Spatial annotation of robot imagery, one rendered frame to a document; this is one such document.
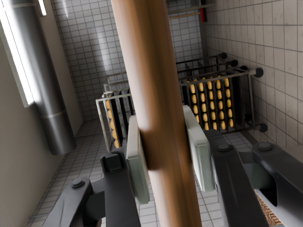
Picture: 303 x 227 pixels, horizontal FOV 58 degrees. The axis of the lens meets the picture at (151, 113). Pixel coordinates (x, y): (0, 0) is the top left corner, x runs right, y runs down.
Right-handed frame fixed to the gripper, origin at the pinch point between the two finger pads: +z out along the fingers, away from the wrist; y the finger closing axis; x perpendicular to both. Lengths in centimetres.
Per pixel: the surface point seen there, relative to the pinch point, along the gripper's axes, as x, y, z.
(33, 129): -81, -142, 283
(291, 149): -100, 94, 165
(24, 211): -139, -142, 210
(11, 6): 49, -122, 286
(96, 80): -75, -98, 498
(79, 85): -77, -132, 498
